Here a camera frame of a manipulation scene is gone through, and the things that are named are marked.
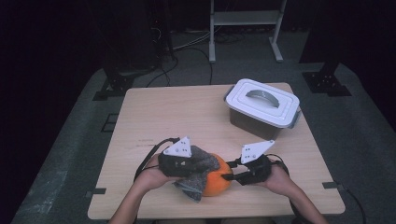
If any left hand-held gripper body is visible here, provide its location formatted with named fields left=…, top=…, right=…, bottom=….
left=157, top=135, right=195, bottom=178

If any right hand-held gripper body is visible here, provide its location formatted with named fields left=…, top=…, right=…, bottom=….
left=239, top=139, right=276, bottom=187

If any orange plush toy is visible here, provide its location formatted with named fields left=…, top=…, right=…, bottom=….
left=202, top=153, right=234, bottom=198

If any grey fuzzy cloth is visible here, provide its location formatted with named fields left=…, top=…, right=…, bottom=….
left=173, top=145, right=221, bottom=203

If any clear brown storage box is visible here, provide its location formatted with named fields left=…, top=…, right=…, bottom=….
left=223, top=85, right=303, bottom=142

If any white lid with grey handle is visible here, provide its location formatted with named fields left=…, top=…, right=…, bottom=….
left=223, top=77, right=302, bottom=129

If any person's right hand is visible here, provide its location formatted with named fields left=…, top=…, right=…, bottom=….
left=255, top=161, right=293, bottom=195

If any person's left hand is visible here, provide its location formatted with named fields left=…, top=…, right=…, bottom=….
left=134, top=154, right=181, bottom=192

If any black tape strip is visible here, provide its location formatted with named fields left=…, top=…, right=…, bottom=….
left=85, top=187, right=107, bottom=199
left=321, top=181, right=347, bottom=191

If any black stand base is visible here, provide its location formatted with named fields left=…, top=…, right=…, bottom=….
left=92, top=59, right=157, bottom=102
left=298, top=0, right=353, bottom=97

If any dark equipment rack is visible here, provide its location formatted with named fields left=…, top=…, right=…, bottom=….
left=148, top=0, right=176, bottom=62

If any white metal stand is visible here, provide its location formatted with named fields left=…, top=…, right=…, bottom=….
left=208, top=0, right=288, bottom=64

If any long black cable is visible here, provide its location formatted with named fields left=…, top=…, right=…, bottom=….
left=146, top=46, right=216, bottom=88

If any thin black cable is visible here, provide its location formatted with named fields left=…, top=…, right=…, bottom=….
left=337, top=185, right=367, bottom=224

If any white cable bundle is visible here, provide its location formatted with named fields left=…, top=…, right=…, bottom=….
left=171, top=29, right=213, bottom=52

